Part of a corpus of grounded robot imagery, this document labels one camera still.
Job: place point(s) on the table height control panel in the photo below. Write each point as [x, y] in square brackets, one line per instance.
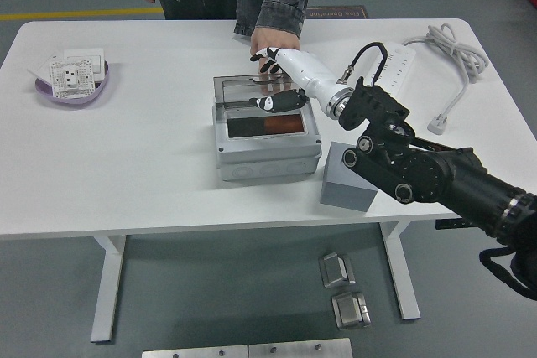
[451, 224]

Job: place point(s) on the white power strip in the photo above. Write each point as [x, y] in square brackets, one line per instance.
[400, 60]

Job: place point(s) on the plain white switch plate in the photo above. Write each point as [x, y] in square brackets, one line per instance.
[98, 60]

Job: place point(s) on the person's left forearm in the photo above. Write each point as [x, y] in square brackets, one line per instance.
[279, 14]

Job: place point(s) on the grey cube block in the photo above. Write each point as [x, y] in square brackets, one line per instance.
[342, 190]

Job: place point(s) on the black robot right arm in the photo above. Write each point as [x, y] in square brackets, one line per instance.
[440, 173]

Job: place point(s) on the grey junction box with lid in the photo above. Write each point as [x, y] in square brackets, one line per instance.
[264, 154]

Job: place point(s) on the white and black robot right hand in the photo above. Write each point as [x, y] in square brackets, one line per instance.
[308, 73]

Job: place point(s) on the purple bowl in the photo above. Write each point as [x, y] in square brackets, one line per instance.
[84, 100]

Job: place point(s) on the printed white switch plate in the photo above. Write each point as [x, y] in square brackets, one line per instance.
[71, 77]

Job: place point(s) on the metal base plate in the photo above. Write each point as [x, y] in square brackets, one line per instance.
[300, 349]
[193, 352]

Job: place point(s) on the metal robot foot block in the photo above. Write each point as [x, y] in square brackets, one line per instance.
[335, 270]
[350, 309]

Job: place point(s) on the person's left hand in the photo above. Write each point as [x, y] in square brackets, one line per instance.
[274, 38]

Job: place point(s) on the dark floor sign mat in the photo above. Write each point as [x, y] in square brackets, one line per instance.
[340, 13]

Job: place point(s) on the white table leg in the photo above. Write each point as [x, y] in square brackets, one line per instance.
[107, 286]
[403, 274]

